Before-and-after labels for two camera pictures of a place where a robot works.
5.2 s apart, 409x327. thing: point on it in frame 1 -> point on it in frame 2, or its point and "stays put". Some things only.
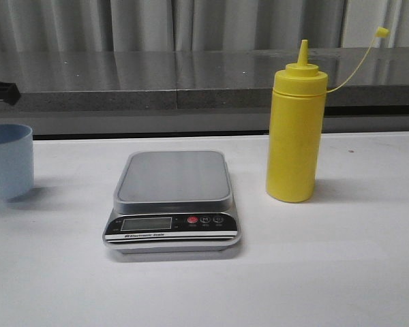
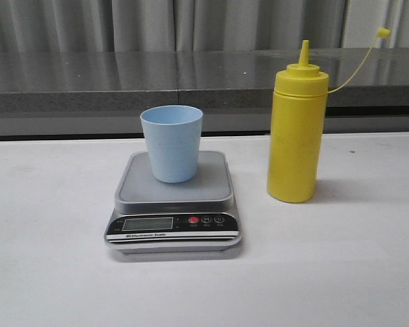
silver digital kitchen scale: [172, 202] stays put
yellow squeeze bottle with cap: [296, 125] stays put
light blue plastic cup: [10, 162] -> [173, 135]
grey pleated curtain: [200, 25] stays put
